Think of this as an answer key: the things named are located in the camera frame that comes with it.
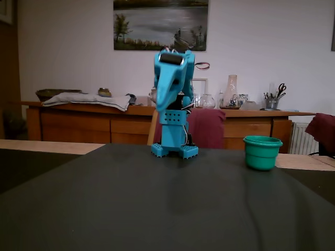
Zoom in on landscape lake painting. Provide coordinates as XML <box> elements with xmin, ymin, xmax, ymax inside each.
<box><xmin>113</xmin><ymin>0</ymin><xmax>210</xmax><ymax>52</ymax></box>

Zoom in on round glass vase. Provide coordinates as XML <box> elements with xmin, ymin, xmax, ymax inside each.
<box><xmin>199</xmin><ymin>93</ymin><xmax>216</xmax><ymax>109</ymax></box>

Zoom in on wooden sideboard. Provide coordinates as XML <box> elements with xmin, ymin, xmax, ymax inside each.
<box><xmin>20</xmin><ymin>100</ymin><xmax>316</xmax><ymax>154</ymax></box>

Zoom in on green plastic cup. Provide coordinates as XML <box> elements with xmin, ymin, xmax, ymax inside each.
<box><xmin>242</xmin><ymin>135</ymin><xmax>284</xmax><ymax>172</ymax></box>

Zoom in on folded white cloth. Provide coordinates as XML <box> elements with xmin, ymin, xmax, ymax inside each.
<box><xmin>41</xmin><ymin>93</ymin><xmax>131</xmax><ymax>112</ymax></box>

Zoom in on blue gripper body with servo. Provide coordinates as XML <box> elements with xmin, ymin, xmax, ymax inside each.
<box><xmin>154</xmin><ymin>51</ymin><xmax>188</xmax><ymax>73</ymax></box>

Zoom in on maroon covered chair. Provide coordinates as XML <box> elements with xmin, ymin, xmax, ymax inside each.
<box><xmin>305</xmin><ymin>112</ymin><xmax>335</xmax><ymax>159</ymax></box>

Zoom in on dark red cloth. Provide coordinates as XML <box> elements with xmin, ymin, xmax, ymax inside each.
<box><xmin>147</xmin><ymin>108</ymin><xmax>227</xmax><ymax>150</ymax></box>

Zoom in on dark wall frame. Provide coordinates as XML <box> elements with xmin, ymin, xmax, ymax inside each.
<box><xmin>331</xmin><ymin>0</ymin><xmax>335</xmax><ymax>52</ymax></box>

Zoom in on small ceramic jar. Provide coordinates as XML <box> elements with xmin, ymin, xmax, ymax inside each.
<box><xmin>97</xmin><ymin>87</ymin><xmax>113</xmax><ymax>98</ymax></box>

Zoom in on black handled scissors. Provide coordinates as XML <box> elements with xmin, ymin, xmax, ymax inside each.
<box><xmin>276</xmin><ymin>83</ymin><xmax>287</xmax><ymax>99</ymax></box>

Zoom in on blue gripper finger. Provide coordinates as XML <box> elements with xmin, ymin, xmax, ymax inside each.
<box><xmin>154</xmin><ymin>67</ymin><xmax>182</xmax><ymax>110</ymax></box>
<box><xmin>171</xmin><ymin>69</ymin><xmax>188</xmax><ymax>91</ymax></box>

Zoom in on white radiator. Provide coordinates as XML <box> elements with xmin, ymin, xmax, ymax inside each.
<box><xmin>289</xmin><ymin>121</ymin><xmax>320</xmax><ymax>155</ymax></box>

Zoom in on tall glass vase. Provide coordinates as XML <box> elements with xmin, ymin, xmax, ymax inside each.
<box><xmin>219</xmin><ymin>74</ymin><xmax>241</xmax><ymax>110</ymax></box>

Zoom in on white picture frame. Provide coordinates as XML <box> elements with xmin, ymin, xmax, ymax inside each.
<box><xmin>192</xmin><ymin>77</ymin><xmax>209</xmax><ymax>97</ymax></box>

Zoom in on grey rubber mat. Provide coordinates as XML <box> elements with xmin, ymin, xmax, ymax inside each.
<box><xmin>0</xmin><ymin>143</ymin><xmax>335</xmax><ymax>251</ymax></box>

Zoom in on dark wide bowl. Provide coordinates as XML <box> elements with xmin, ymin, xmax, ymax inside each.
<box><xmin>35</xmin><ymin>88</ymin><xmax>82</xmax><ymax>102</ymax></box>

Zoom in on blue white ceramic mug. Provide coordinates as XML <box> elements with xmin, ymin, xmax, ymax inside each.
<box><xmin>237</xmin><ymin>93</ymin><xmax>250</xmax><ymax>107</ymax></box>

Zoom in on metal pen holder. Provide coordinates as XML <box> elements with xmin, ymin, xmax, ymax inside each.
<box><xmin>264</xmin><ymin>98</ymin><xmax>280</xmax><ymax>111</ymax></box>

